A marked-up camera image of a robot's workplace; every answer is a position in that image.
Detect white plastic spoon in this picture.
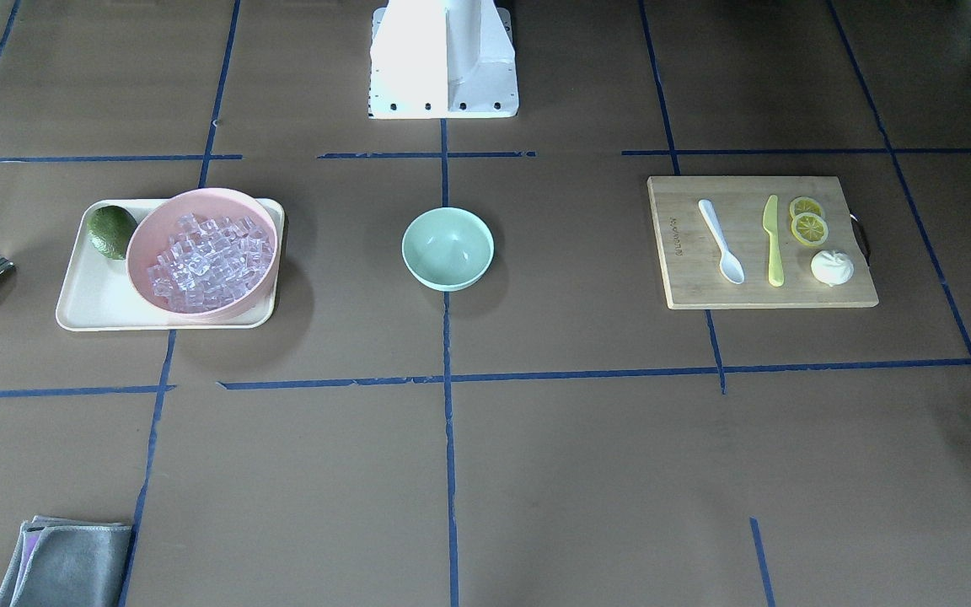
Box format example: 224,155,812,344
697,197,745,285

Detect mint green bowl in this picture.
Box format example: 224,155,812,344
401,207,496,293

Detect clear ice cubes pile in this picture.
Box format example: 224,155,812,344
145,212,275,314

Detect pink bowl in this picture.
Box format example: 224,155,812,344
125,187,286,328

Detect bamboo cutting board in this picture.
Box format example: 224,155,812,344
647,176,879,309

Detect yellow plastic knife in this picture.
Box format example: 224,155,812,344
762,195,785,287

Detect upper lemon slice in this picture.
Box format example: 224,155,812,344
789,196,825,219

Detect lemon slice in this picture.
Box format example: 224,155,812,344
789,196,825,219
791,212,829,247

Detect lower lemon slice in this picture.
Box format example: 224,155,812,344
791,212,829,247

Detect green avocado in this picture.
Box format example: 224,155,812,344
85,205,138,261

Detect cream plastic tray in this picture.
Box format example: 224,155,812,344
56,197,278,331

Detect grey folded cloth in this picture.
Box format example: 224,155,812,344
0,515,132,606

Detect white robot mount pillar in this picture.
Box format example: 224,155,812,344
367,1,520,120

